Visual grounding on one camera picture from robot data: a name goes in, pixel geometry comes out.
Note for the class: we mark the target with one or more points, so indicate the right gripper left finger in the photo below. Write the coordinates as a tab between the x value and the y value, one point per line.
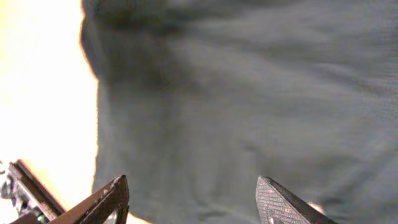
98	207

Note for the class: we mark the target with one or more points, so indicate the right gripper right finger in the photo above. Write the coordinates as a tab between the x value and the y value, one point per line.
277	205

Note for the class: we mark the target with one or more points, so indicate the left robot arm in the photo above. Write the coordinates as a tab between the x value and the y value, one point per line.
32	201

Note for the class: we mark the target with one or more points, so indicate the black shorts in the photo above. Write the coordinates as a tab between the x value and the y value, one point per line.
198	98

